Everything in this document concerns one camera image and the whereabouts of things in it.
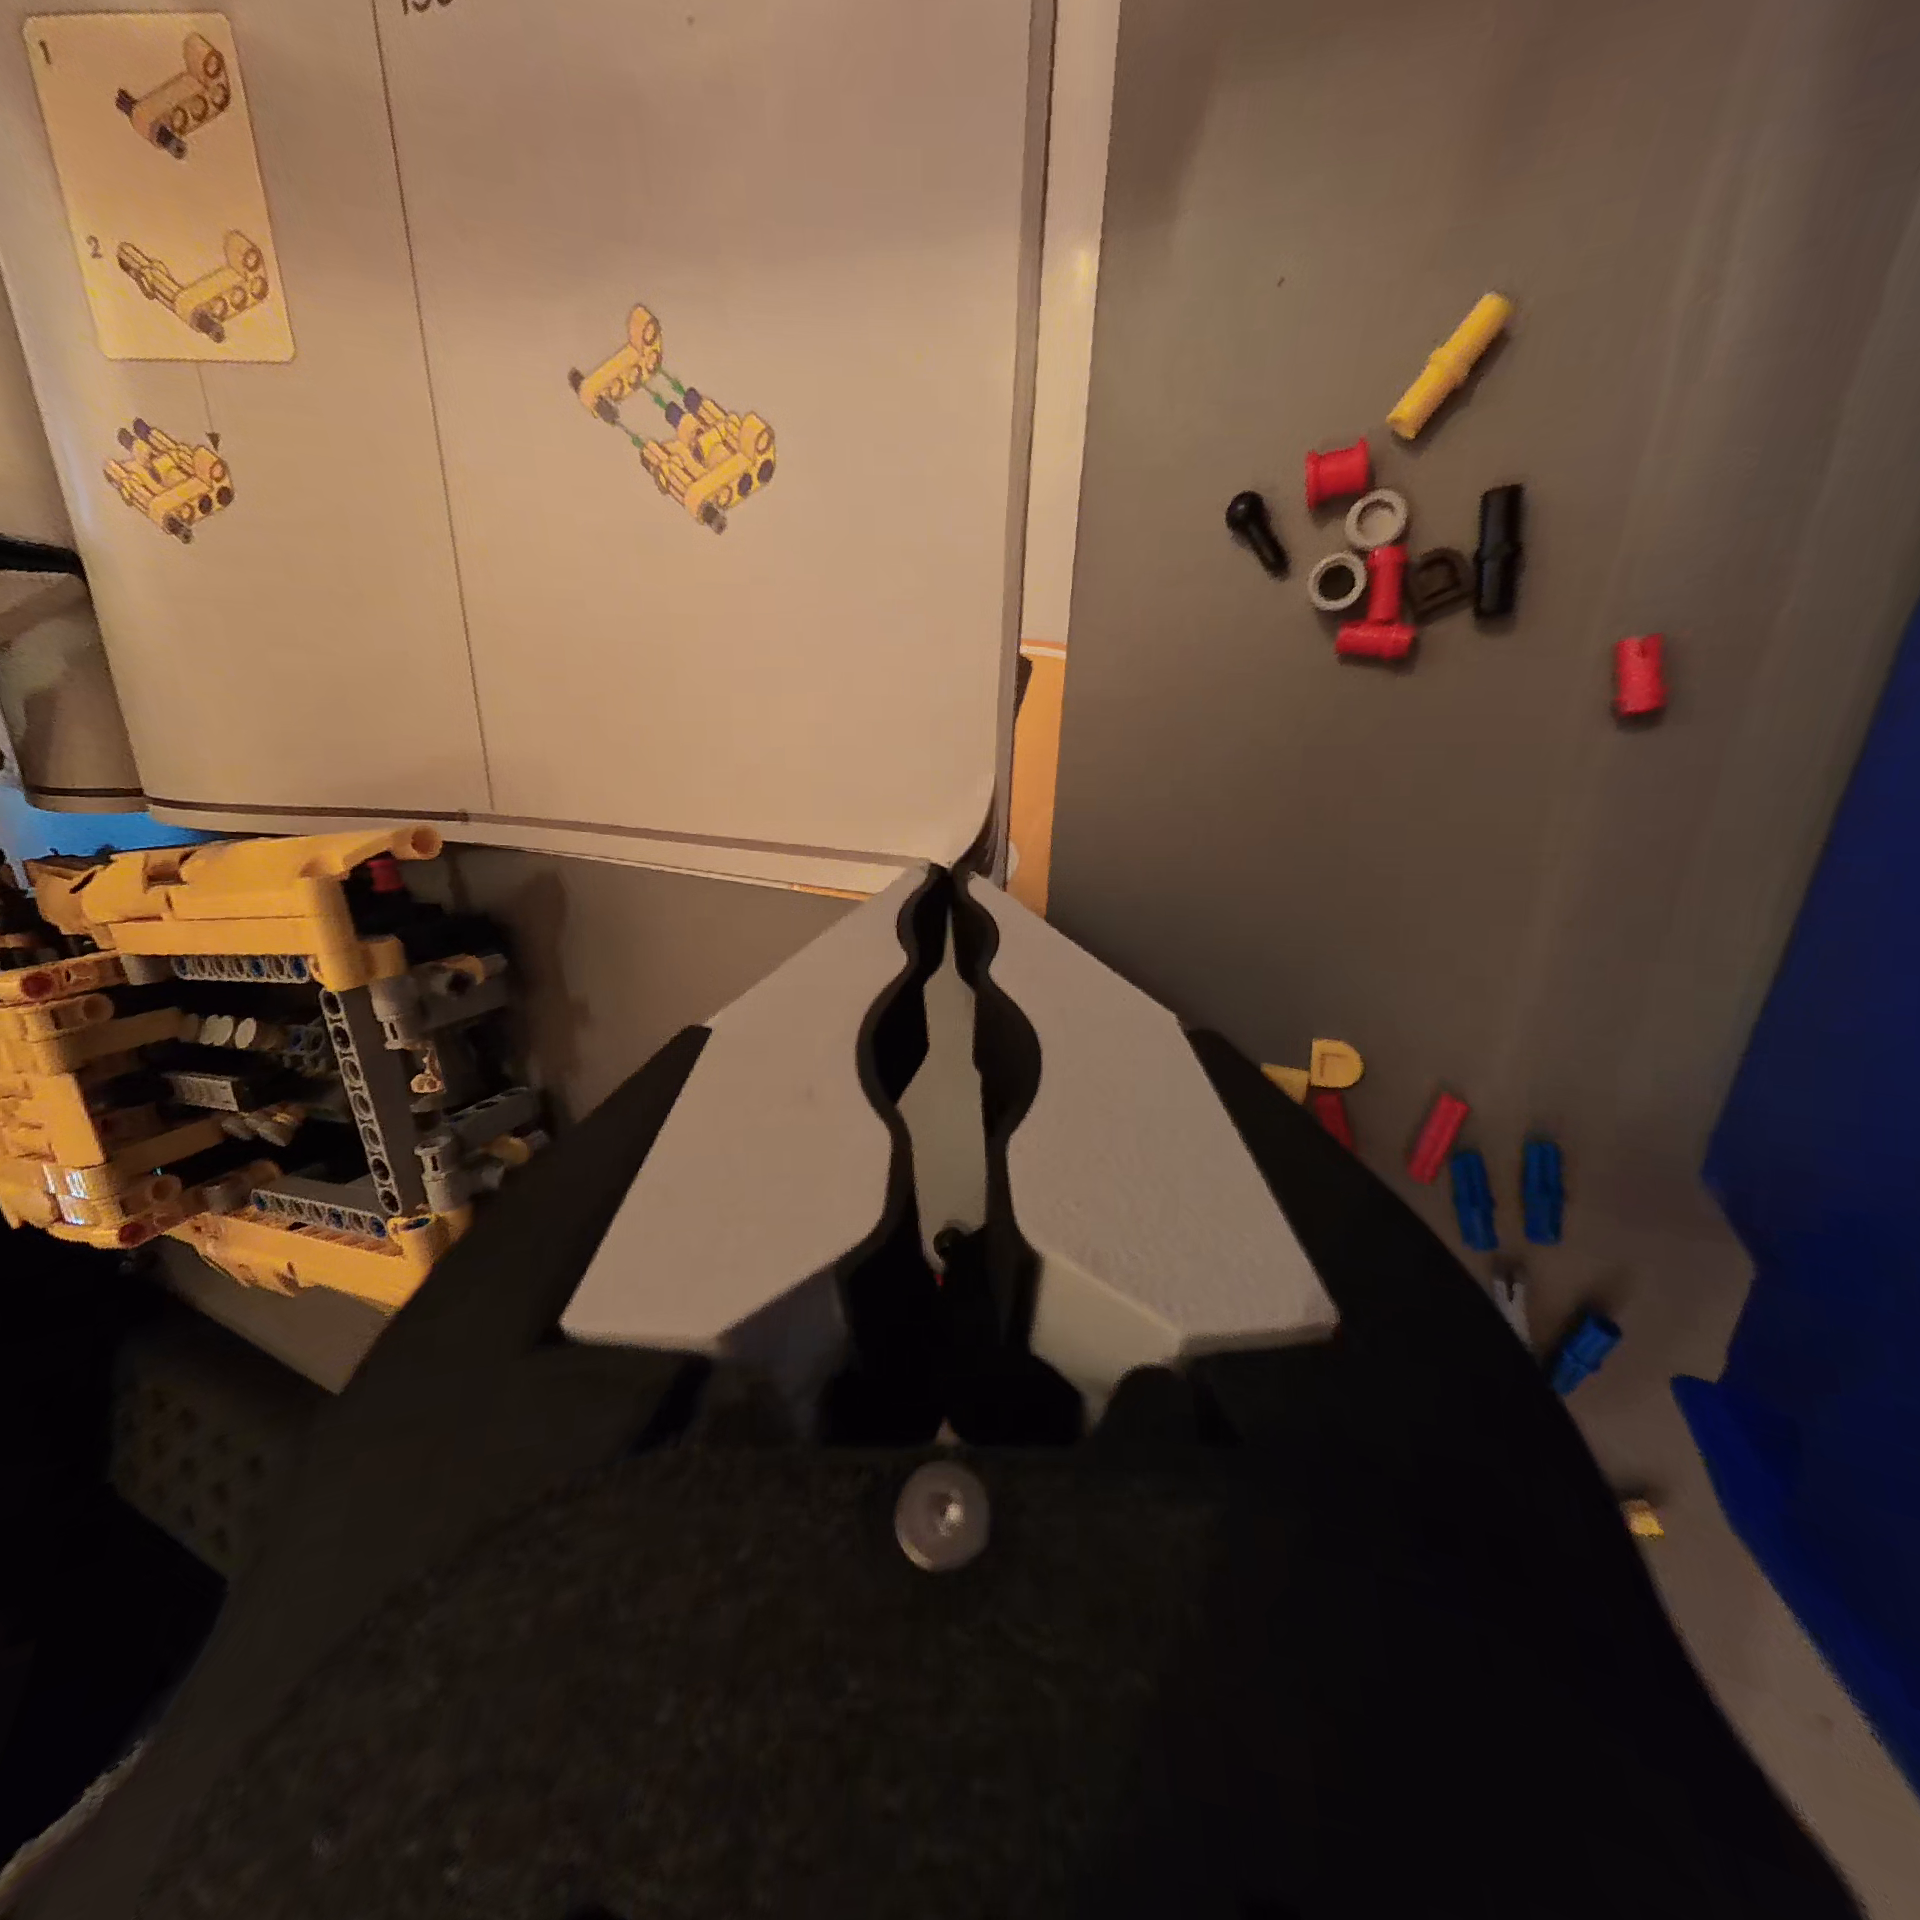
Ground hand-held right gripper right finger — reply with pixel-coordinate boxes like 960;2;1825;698
944;871;1341;1446

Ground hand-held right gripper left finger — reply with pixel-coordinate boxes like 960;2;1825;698
560;867;952;1450

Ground yellow toy brick car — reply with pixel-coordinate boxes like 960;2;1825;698
0;825;548;1314

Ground grey desk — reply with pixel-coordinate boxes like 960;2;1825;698
150;0;1920;1920

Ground white instruction booklet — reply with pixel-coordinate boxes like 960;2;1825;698
0;0;1121;904

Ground dark perforated panel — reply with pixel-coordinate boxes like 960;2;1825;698
106;1320;362;1577

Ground scattered small coloured bricks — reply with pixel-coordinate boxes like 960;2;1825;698
1222;292;1674;1538

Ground blue plastic bin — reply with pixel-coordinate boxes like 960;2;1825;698
1670;600;1920;1802

